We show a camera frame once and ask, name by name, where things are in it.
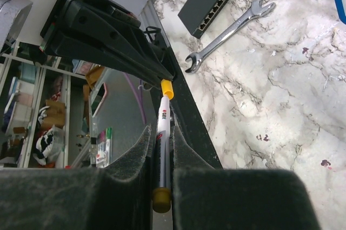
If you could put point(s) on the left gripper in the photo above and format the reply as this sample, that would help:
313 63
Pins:
104 33

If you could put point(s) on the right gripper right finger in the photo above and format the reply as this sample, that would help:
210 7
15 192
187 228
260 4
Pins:
208 198

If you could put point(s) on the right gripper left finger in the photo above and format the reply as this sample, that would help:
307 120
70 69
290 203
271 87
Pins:
115 197

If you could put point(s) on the yellow white marker pen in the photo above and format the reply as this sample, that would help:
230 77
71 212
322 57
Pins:
161 186

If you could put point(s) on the yellow marker cap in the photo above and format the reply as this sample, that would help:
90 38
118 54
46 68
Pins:
167 89

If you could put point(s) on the box of coloured markers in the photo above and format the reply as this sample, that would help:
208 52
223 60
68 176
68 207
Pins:
104 146

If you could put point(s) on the pink edged smartphone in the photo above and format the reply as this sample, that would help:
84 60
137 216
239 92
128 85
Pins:
97 98

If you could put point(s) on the silver open-end wrench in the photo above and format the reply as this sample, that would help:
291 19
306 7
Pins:
257 10

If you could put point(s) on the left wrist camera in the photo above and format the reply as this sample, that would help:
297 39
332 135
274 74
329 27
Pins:
23 20

